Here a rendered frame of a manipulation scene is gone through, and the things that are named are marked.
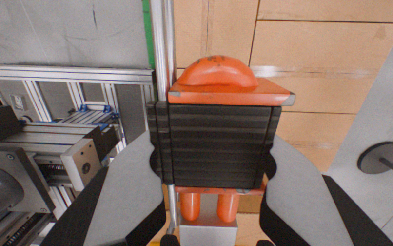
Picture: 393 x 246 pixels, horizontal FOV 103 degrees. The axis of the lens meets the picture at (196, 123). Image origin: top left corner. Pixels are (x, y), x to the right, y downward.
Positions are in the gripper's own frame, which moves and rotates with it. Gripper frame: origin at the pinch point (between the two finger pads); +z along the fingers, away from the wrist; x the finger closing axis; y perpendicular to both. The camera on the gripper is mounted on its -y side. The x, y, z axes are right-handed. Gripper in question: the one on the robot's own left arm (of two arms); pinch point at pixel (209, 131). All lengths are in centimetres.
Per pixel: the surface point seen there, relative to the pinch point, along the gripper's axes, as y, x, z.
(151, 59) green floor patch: 5, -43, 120
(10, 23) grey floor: -19, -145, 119
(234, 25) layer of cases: -13, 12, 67
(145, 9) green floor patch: -27, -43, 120
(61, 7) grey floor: -28, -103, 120
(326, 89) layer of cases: 13, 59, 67
